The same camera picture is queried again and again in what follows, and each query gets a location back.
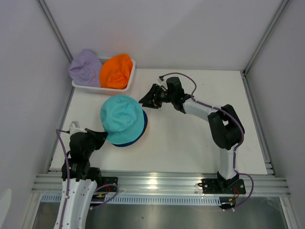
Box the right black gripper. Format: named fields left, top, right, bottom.
left=138, top=84, right=174, bottom=109

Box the dark blue bucket hat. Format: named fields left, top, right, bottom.
left=113, top=110, right=147, bottom=147

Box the teal bucket hat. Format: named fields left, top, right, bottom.
left=100, top=94, right=147, bottom=145

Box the orange bucket hat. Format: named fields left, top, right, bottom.
left=100, top=54, right=133, bottom=90

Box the lavender bucket hat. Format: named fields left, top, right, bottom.
left=69, top=49, right=102, bottom=87

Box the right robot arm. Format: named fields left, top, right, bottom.
left=139, top=76, right=244, bottom=193

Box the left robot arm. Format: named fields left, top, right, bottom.
left=54, top=128, right=108, bottom=229

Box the white plastic bin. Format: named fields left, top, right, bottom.
left=72, top=59, right=136, bottom=95

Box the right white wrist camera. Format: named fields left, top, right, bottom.
left=158, top=76, right=166, bottom=86

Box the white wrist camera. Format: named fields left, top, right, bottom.
left=69, top=121, right=87, bottom=135
left=158, top=76, right=166, bottom=86

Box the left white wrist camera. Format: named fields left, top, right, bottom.
left=69, top=121, right=87, bottom=135

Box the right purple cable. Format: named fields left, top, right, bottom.
left=162, top=72, right=245, bottom=175

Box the purple cable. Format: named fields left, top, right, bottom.
left=162, top=72, right=245, bottom=175
left=56, top=129, right=72, bottom=227

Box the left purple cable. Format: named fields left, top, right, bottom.
left=56, top=129, right=72, bottom=227

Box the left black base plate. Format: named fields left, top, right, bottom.
left=99, top=177, right=118, bottom=193

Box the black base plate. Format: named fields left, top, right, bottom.
left=197, top=178, right=246, bottom=194
left=99, top=177, right=118, bottom=193

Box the white slotted cable duct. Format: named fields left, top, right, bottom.
left=41, top=194, right=221, bottom=206

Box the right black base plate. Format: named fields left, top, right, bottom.
left=197, top=178, right=246, bottom=194

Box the aluminium mounting rail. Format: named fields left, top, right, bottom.
left=31, top=170, right=291, bottom=197

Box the right aluminium table rail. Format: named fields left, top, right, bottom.
left=241, top=71, right=277, bottom=177

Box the left aluminium frame post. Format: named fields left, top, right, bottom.
left=36, top=0, right=73, bottom=62

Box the aluminium frame post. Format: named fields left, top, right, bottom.
left=243, top=0, right=292, bottom=77
left=36, top=0, right=73, bottom=62

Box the right aluminium frame post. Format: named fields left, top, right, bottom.
left=243, top=0, right=292, bottom=77

